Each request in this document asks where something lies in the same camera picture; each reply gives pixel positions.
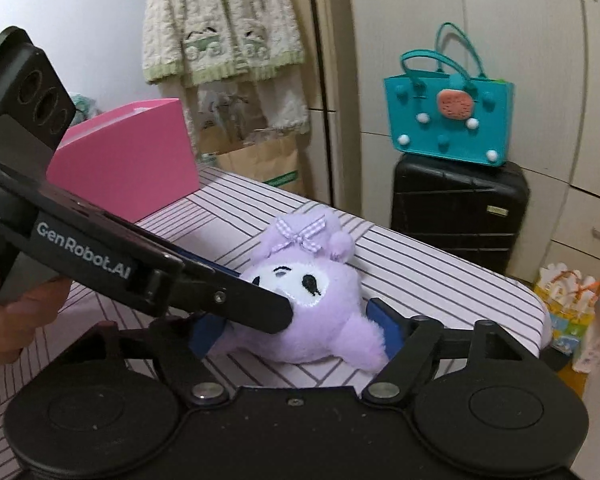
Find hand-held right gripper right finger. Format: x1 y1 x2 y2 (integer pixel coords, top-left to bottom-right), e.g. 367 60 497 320
361 297 546 403

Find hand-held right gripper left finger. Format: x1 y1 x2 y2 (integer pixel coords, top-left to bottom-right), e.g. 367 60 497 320
100 310 231 406

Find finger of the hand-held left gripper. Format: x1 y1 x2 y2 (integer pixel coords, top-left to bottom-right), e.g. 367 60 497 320
140 247 295 335

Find purple plush toy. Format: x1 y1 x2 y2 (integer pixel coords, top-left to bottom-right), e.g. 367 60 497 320
209 210 390 373

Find pink cardboard box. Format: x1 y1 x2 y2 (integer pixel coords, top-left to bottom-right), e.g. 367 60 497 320
46 98 201 221

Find person's left hand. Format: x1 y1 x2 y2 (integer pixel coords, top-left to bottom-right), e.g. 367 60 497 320
0 250 73 368

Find striped tablecloth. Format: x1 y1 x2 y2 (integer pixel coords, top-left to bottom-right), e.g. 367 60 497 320
0 167 553 466

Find black suitcase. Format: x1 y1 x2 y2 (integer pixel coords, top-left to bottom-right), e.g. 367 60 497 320
390 152 531 277

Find brown paper bag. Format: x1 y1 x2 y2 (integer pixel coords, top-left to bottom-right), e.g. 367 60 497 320
212 135 301 197

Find colourful gift bag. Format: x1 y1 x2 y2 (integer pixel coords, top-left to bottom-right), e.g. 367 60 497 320
532 261 600 366

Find teal felt handbag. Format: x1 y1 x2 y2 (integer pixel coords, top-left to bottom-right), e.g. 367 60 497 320
384 22 515 167

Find cream fuzzy pajama pants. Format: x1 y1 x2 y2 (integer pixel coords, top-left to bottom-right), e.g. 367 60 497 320
182 67 312 158

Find cream fuzzy pajama top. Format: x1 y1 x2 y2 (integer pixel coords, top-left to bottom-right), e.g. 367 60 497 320
141 0 306 86

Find cream wardrobe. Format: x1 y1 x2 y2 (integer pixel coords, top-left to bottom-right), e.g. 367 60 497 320
305 0 600 311

